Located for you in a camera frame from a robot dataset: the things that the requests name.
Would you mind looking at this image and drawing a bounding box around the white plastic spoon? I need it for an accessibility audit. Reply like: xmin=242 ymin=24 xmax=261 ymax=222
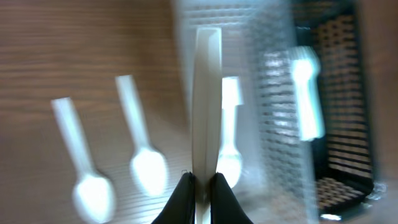
xmin=51 ymin=97 xmax=116 ymax=223
xmin=192 ymin=27 xmax=222 ymax=223
xmin=216 ymin=77 xmax=243 ymax=188
xmin=115 ymin=75 xmax=169 ymax=197

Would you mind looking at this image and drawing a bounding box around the black plastic basket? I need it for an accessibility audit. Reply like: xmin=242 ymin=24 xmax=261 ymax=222
xmin=292 ymin=0 xmax=376 ymax=221

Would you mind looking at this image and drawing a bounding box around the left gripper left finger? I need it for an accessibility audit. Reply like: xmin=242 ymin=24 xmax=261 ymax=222
xmin=152 ymin=172 xmax=196 ymax=224

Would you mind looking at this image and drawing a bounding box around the clear plastic basket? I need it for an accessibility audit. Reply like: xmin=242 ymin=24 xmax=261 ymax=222
xmin=174 ymin=1 xmax=318 ymax=223

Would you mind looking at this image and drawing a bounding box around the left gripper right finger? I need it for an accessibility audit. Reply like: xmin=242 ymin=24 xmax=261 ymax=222
xmin=210 ymin=172 xmax=253 ymax=224

